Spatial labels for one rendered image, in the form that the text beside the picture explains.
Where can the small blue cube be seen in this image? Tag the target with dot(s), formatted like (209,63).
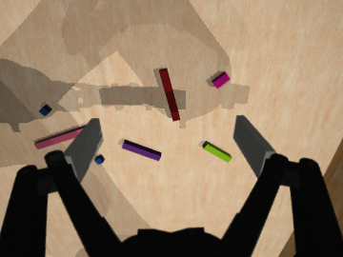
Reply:
(45,110)
(99,159)

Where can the dark red rod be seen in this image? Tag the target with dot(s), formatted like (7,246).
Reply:
(169,94)

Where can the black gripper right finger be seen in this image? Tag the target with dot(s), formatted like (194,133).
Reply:
(316,230)

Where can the small magenta block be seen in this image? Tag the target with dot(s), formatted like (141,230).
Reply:
(221,79)

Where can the lime green rod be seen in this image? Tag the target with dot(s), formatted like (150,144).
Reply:
(217,151)

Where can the pink rod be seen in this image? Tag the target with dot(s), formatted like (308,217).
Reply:
(58,138)

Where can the purple rod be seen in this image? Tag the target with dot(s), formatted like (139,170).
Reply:
(148,152)

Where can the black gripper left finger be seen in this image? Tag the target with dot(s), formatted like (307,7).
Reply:
(24,229)

